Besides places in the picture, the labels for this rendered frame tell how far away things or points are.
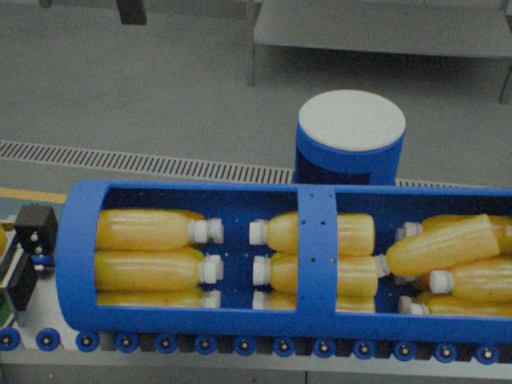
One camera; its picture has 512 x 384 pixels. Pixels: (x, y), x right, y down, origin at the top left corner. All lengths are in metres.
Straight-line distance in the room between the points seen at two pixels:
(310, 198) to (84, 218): 0.39
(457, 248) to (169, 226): 0.50
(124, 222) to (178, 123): 2.43
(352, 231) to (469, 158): 2.36
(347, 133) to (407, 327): 0.64
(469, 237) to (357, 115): 0.65
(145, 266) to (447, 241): 0.52
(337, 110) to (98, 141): 1.99
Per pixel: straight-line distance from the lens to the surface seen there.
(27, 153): 3.41
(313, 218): 1.01
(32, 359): 1.27
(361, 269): 1.05
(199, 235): 1.06
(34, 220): 1.42
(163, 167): 3.14
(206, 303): 1.09
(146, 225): 1.05
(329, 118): 1.61
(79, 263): 1.03
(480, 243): 1.08
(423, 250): 1.09
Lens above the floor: 1.91
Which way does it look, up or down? 43 degrees down
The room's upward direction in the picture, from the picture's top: straight up
